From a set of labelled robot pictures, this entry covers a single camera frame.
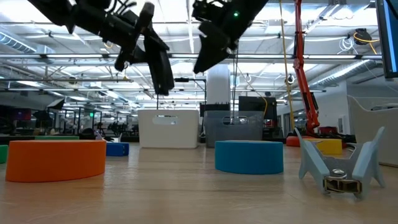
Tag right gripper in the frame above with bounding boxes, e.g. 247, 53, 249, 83
191, 0, 270, 74

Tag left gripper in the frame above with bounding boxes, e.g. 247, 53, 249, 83
72, 1, 170, 72

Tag blue mini stapler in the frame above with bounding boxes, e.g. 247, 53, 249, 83
105, 141, 131, 157

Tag blue tape roll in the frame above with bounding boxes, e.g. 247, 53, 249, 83
214, 139, 284, 175

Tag orange tape roll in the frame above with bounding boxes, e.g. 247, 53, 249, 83
5, 139, 108, 183

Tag grey staple remover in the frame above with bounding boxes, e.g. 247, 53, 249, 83
294, 126, 386, 200

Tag yellow tape roll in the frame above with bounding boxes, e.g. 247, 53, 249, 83
306, 138, 343, 156

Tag pale grey rectangular tray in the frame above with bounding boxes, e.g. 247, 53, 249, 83
346, 95, 398, 167

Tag black background monitor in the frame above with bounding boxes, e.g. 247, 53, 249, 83
238, 95, 277, 113

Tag smoky translucent plastic bin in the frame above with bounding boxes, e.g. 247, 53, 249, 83
203, 110, 264, 149

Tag white plastic bin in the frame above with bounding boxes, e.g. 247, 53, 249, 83
137, 109, 200, 149

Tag red desk lamp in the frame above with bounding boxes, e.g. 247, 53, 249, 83
285, 0, 348, 149

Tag computer monitor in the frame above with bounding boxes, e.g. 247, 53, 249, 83
374, 0, 398, 79

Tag black hanging cables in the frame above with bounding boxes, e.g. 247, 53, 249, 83
231, 40, 240, 124

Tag yellow hanging cord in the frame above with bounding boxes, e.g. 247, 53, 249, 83
279, 0, 295, 131

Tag black ceiling cord reel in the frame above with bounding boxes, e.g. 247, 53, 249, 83
353, 27, 381, 55

